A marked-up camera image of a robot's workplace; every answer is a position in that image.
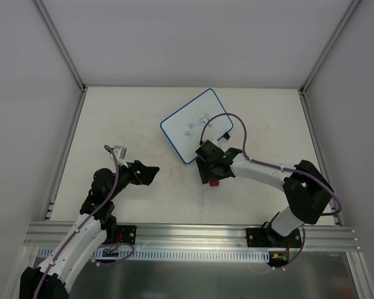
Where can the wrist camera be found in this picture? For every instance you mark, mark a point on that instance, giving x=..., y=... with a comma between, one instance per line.
x=119, y=153
x=212, y=140

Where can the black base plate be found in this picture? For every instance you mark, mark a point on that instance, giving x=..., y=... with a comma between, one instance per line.
x=121, y=233
x=264, y=237

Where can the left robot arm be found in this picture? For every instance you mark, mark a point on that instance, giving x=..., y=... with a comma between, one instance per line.
x=95, y=225

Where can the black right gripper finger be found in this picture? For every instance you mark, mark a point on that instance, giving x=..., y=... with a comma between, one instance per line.
x=204, y=171
x=222, y=171

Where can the red bone-shaped eraser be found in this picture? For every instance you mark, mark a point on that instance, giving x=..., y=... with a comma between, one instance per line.
x=214, y=183

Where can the right aluminium frame post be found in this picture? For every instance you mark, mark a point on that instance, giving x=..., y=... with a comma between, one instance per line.
x=336, y=33

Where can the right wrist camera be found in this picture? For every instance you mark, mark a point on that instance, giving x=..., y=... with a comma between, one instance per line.
x=212, y=140

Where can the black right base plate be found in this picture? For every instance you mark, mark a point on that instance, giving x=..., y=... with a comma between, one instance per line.
x=264, y=237

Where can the aluminium frame post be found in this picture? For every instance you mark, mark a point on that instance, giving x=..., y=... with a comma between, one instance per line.
x=336, y=33
x=54, y=33

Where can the left aluminium frame post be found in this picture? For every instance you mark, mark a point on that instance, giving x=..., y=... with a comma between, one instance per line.
x=54, y=33

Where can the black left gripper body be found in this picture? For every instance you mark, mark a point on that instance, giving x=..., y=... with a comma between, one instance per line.
x=137, y=173

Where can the black whiteboard foot clip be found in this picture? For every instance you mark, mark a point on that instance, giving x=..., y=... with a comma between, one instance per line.
x=226, y=136

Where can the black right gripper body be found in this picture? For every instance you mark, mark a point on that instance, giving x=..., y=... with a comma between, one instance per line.
x=210, y=168

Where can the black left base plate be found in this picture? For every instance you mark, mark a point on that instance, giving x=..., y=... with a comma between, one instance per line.
x=121, y=233

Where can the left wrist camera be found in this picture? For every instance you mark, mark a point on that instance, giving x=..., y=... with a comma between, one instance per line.
x=119, y=153

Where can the aluminium mounting rail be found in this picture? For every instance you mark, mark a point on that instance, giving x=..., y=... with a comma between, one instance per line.
x=233, y=237

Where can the white slotted cable duct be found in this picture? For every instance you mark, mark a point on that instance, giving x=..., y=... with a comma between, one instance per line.
x=184, y=255

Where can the blue framed whiteboard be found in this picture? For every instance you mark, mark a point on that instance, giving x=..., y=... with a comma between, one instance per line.
x=184, y=127

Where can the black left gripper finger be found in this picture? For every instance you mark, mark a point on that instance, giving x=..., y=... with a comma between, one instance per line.
x=147, y=172
x=146, y=179

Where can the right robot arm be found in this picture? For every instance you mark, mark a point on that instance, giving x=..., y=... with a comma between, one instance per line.
x=306, y=190

